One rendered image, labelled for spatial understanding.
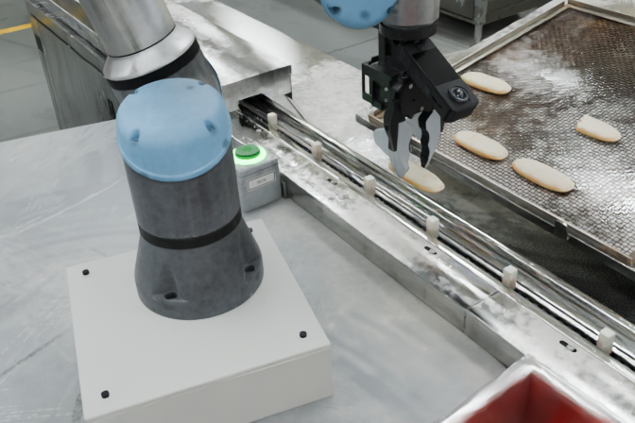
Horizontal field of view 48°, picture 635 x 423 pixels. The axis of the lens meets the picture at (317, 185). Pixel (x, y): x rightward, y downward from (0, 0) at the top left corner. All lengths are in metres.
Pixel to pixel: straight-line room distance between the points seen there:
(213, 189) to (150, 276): 0.13
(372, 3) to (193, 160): 0.23
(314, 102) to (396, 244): 0.55
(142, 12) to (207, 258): 0.28
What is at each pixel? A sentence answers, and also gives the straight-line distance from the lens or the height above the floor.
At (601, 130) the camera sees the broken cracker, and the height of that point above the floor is 0.93.
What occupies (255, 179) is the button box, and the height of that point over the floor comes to 0.87.
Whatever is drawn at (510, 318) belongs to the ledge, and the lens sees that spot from 0.87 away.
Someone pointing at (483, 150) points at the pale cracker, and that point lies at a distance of 1.10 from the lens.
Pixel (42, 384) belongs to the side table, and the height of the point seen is 0.82.
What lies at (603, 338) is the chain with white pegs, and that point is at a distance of 0.87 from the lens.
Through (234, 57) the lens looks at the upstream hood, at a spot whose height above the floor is 0.92.
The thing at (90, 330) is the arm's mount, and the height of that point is 0.90.
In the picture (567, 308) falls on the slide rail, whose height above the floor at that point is 0.85.
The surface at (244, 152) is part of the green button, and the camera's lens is 1.11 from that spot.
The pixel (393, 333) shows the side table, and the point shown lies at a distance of 0.90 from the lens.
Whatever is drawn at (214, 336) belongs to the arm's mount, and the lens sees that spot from 0.80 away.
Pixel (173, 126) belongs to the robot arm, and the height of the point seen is 1.12.
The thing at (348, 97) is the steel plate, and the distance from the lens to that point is 1.46.
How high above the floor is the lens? 1.44
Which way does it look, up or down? 32 degrees down
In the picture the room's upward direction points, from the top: 3 degrees counter-clockwise
